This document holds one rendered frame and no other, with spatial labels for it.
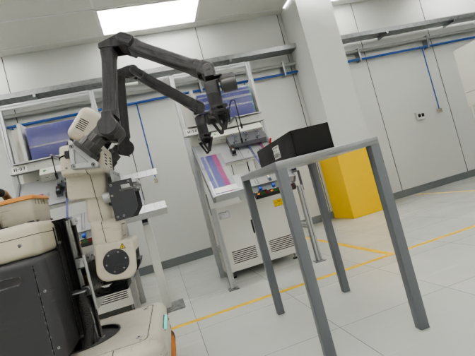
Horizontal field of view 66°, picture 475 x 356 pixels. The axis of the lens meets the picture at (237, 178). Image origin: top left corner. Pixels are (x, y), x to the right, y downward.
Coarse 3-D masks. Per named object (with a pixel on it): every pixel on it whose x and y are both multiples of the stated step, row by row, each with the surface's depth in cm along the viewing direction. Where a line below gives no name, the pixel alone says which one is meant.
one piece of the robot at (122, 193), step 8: (112, 176) 152; (112, 184) 150; (120, 184) 150; (128, 184) 151; (136, 184) 169; (112, 192) 150; (120, 192) 150; (128, 192) 151; (136, 192) 176; (104, 200) 150; (112, 200) 149; (120, 200) 150; (128, 200) 151; (136, 200) 151; (120, 208) 150; (128, 208) 150; (136, 208) 175; (120, 216) 150; (128, 216) 150
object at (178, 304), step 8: (144, 200) 275; (144, 232) 273; (152, 232) 274; (152, 240) 273; (152, 248) 273; (152, 256) 272; (160, 264) 273; (160, 272) 273; (160, 280) 272; (160, 288) 272; (160, 296) 271; (168, 296) 272; (168, 304) 272; (176, 304) 275; (184, 304) 269; (168, 312) 262
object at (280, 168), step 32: (288, 160) 141; (320, 160) 195; (288, 192) 140; (320, 192) 213; (384, 192) 148; (256, 224) 204; (288, 224) 143; (416, 288) 147; (320, 320) 139; (416, 320) 148
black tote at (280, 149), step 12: (288, 132) 151; (300, 132) 150; (312, 132) 151; (324, 132) 152; (276, 144) 169; (288, 144) 154; (300, 144) 150; (312, 144) 151; (324, 144) 152; (264, 156) 193; (276, 156) 173; (288, 156) 158
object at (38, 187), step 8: (24, 184) 298; (32, 184) 298; (40, 184) 298; (48, 184) 297; (56, 184) 297; (24, 192) 291; (32, 192) 291; (40, 192) 291; (64, 192) 290; (56, 200) 284; (64, 200) 284
